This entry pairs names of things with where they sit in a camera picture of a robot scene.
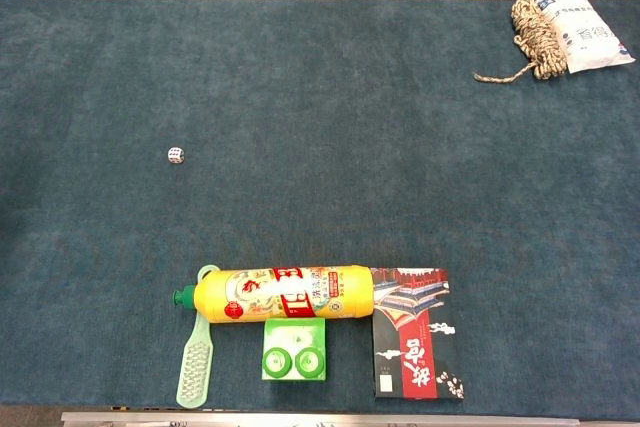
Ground teal table cloth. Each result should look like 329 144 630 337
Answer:
0 0 640 422

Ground yellow detergent bottle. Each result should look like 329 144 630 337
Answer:
171 265 376 324

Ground green contact lens case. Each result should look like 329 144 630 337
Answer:
260 317 329 382

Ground black red patterned box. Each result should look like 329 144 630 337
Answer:
370 266 465 401

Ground light green brush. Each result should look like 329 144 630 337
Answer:
175 264 221 409

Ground white blue snack bag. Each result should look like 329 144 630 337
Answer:
523 0 637 74

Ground silver metal rail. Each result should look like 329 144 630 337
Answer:
60 411 581 427

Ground beige braided rope bundle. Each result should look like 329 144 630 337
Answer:
473 0 572 84

